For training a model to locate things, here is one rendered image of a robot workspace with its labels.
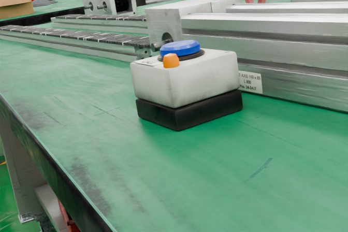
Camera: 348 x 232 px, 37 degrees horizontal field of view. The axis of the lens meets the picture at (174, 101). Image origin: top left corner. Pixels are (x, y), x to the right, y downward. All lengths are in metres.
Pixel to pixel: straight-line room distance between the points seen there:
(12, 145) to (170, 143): 1.49
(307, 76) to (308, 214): 0.21
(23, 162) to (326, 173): 1.65
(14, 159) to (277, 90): 1.49
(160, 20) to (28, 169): 1.33
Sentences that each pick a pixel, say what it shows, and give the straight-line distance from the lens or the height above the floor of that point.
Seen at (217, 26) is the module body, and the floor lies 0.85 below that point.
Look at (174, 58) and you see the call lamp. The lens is 0.47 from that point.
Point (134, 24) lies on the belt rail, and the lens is 1.26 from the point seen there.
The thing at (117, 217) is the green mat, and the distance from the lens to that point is 0.35.
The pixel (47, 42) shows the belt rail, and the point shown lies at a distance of 1.27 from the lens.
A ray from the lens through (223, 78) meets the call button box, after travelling 0.50.
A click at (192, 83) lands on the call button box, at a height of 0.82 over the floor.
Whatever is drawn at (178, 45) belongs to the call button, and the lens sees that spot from 0.51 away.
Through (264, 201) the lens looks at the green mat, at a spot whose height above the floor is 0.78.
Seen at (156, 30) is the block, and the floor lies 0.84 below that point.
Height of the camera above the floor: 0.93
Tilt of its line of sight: 15 degrees down
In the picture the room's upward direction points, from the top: 9 degrees counter-clockwise
